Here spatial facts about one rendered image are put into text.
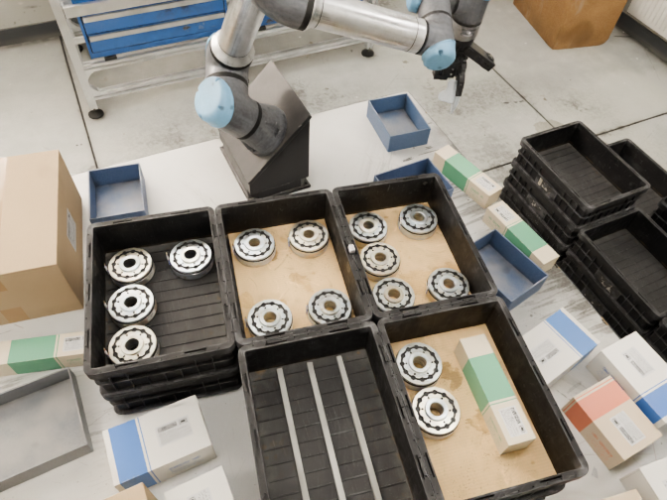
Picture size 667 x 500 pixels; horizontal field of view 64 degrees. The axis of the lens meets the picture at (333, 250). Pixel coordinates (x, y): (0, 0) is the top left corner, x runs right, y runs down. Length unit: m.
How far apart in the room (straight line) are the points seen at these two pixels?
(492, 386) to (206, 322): 0.65
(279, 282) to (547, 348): 0.67
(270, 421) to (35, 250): 0.69
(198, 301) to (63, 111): 2.18
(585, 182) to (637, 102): 1.56
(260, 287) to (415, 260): 0.40
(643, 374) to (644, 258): 0.90
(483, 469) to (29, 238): 1.15
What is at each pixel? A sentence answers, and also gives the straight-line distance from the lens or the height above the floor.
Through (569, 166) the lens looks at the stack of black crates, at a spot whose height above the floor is 0.49.
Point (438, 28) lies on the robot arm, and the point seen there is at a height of 1.31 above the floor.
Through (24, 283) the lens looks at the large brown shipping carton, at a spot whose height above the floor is 0.85.
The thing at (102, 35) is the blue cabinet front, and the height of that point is 0.44.
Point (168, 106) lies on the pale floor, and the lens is 3.23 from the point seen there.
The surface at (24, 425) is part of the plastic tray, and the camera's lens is 1.45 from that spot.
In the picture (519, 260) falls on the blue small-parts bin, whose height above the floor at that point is 0.74.
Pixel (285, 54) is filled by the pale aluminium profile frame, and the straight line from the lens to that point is 3.34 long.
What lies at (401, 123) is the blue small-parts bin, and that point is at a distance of 1.98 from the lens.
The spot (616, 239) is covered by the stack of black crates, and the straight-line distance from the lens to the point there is 2.34.
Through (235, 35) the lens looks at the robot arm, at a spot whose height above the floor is 1.21.
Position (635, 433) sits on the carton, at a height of 0.78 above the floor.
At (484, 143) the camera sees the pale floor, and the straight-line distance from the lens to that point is 3.11.
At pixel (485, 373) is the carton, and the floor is 0.89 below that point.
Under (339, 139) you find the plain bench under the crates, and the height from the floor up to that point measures 0.70.
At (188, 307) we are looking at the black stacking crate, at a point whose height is 0.83.
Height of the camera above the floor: 1.94
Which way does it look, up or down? 53 degrees down
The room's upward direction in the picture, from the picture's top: 5 degrees clockwise
